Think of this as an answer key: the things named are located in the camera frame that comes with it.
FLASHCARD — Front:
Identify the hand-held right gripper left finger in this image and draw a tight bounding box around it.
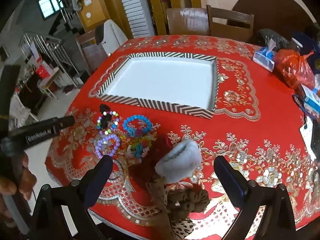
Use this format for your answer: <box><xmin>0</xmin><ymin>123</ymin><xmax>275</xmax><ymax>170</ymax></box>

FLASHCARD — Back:
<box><xmin>30</xmin><ymin>155</ymin><xmax>114</xmax><ymax>240</ymax></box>

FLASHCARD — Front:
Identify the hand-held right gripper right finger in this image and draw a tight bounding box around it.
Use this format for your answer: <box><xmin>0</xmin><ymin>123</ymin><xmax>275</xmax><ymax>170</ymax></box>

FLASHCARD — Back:
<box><xmin>213</xmin><ymin>155</ymin><xmax>304</xmax><ymax>240</ymax></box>

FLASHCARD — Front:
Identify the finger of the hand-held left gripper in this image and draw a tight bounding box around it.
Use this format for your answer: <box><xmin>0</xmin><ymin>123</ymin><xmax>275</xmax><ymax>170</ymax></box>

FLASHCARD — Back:
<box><xmin>37</xmin><ymin>116</ymin><xmax>76</xmax><ymax>133</ymax></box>

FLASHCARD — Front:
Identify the purple bead bracelet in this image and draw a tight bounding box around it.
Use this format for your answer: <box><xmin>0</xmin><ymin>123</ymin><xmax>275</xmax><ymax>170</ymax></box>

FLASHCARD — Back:
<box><xmin>96</xmin><ymin>134</ymin><xmax>121</xmax><ymax>159</ymax></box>

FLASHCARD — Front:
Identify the rainbow clear bead bracelet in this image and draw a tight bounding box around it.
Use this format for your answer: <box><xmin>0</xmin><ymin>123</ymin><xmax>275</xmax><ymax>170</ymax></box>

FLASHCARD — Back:
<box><xmin>119</xmin><ymin>134</ymin><xmax>133</xmax><ymax>148</ymax></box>

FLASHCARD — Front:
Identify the black scrunchie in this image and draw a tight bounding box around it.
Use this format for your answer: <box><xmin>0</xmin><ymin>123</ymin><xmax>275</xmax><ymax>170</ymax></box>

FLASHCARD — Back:
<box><xmin>99</xmin><ymin>103</ymin><xmax>113</xmax><ymax>130</ymax></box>

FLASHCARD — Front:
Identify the brown scrunchie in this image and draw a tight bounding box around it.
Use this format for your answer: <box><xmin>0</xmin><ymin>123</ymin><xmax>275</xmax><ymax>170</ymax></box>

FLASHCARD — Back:
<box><xmin>166</xmin><ymin>189</ymin><xmax>210</xmax><ymax>220</ymax></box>

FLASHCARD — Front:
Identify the white fluffy scrunchie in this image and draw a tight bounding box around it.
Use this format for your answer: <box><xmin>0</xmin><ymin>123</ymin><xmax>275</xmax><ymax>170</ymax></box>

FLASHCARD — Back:
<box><xmin>154</xmin><ymin>140</ymin><xmax>202</xmax><ymax>184</ymax></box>

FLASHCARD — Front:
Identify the pastel mixed bead bracelet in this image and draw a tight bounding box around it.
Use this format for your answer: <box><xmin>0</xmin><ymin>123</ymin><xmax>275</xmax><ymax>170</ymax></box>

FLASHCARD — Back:
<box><xmin>125</xmin><ymin>136</ymin><xmax>153</xmax><ymax>159</ymax></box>

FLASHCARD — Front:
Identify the multicolour bead bracelet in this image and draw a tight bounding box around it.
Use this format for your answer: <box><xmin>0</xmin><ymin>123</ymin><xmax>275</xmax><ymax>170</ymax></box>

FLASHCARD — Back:
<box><xmin>96</xmin><ymin>111</ymin><xmax>120</xmax><ymax>135</ymax></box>

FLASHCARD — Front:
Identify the blue bead bracelet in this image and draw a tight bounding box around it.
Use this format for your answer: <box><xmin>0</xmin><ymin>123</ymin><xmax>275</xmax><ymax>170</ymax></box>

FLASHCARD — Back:
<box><xmin>122</xmin><ymin>114</ymin><xmax>152</xmax><ymax>138</ymax></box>

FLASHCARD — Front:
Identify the leopard print bow scrunchie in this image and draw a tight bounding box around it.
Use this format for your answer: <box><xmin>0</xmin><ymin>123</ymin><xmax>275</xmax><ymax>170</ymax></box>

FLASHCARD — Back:
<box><xmin>146</xmin><ymin>177</ymin><xmax>195</xmax><ymax>240</ymax></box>

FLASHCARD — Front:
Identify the red satin bow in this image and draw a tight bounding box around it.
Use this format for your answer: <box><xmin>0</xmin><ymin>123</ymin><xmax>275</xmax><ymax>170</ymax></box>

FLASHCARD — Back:
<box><xmin>129</xmin><ymin>134</ymin><xmax>174</xmax><ymax>189</ymax></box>

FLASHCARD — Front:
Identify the black white striped tray box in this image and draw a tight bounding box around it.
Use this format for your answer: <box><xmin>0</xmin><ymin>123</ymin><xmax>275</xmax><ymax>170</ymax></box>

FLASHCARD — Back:
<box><xmin>96</xmin><ymin>52</ymin><xmax>220</xmax><ymax>119</ymax></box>

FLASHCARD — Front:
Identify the person's left hand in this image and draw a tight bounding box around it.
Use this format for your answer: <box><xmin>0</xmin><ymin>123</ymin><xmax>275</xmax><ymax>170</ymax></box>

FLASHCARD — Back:
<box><xmin>0</xmin><ymin>152</ymin><xmax>37</xmax><ymax>222</ymax></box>

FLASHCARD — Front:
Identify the red floral tablecloth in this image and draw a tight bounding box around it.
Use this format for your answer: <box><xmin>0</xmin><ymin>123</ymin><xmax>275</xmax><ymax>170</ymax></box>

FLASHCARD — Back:
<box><xmin>45</xmin><ymin>35</ymin><xmax>320</xmax><ymax>238</ymax></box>

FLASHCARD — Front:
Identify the red box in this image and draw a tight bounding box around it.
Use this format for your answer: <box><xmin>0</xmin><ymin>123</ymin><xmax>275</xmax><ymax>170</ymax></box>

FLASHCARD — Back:
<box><xmin>35</xmin><ymin>62</ymin><xmax>51</xmax><ymax>78</ymax></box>

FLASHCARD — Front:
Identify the brown wooden chair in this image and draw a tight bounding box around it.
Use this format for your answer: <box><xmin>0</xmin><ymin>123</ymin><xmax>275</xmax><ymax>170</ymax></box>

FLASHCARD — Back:
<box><xmin>76</xmin><ymin>30</ymin><xmax>108</xmax><ymax>73</ymax></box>

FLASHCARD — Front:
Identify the metal stair railing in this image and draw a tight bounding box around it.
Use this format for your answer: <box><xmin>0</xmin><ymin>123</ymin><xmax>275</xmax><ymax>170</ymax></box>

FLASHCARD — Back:
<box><xmin>20</xmin><ymin>31</ymin><xmax>85</xmax><ymax>88</ymax></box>

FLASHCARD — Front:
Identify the white card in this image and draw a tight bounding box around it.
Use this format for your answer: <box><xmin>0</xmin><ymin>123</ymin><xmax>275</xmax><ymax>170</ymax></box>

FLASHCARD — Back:
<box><xmin>299</xmin><ymin>122</ymin><xmax>320</xmax><ymax>160</ymax></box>

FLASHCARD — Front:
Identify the white jacket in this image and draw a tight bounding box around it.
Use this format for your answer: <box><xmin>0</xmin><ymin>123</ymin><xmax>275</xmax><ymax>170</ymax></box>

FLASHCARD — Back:
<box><xmin>102</xmin><ymin>19</ymin><xmax>128</xmax><ymax>55</ymax></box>

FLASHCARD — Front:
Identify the blue white box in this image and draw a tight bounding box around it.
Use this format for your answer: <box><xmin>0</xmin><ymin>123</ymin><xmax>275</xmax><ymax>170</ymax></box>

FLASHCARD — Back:
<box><xmin>297</xmin><ymin>85</ymin><xmax>320</xmax><ymax>118</ymax></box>

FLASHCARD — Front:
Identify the window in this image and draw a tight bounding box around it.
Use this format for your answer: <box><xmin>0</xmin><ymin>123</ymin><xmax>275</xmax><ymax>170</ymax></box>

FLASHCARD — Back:
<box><xmin>38</xmin><ymin>0</ymin><xmax>63</xmax><ymax>20</ymax></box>

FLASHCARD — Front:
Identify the blue tissue pack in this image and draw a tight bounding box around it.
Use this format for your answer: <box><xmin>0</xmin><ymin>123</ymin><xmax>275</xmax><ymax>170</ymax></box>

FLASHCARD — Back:
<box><xmin>252</xmin><ymin>40</ymin><xmax>278</xmax><ymax>72</ymax></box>

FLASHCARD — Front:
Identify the red plastic bag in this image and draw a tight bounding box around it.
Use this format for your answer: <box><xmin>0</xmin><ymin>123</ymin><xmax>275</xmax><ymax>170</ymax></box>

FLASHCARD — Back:
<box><xmin>274</xmin><ymin>49</ymin><xmax>316</xmax><ymax>89</ymax></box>

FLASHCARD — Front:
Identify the white louvered panel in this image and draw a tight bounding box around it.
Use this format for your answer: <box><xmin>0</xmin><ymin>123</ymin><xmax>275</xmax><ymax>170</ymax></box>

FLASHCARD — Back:
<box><xmin>115</xmin><ymin>0</ymin><xmax>155</xmax><ymax>39</ymax></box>

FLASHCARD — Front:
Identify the slatted wooden chair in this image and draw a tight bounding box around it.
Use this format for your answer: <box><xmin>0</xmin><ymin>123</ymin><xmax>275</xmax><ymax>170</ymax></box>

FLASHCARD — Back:
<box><xmin>207</xmin><ymin>5</ymin><xmax>254</xmax><ymax>43</ymax></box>

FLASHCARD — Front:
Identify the black plastic bag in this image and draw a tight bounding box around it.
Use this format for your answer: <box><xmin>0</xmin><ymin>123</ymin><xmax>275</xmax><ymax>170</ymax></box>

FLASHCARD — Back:
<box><xmin>257</xmin><ymin>29</ymin><xmax>298</xmax><ymax>50</ymax></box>

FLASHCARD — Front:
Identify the worn wooden chair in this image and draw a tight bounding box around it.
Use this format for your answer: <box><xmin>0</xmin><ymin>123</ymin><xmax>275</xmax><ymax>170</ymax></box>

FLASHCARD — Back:
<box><xmin>166</xmin><ymin>8</ymin><xmax>210</xmax><ymax>36</ymax></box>

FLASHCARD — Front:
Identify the dark brown round board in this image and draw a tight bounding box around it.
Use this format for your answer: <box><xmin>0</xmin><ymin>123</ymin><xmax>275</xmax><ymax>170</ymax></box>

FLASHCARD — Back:
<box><xmin>231</xmin><ymin>0</ymin><xmax>316</xmax><ymax>43</ymax></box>

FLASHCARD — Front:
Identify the blue lanyard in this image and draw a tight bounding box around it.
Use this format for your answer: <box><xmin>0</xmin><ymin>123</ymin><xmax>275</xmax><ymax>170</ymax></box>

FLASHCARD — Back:
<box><xmin>292</xmin><ymin>94</ymin><xmax>308</xmax><ymax>130</ymax></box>

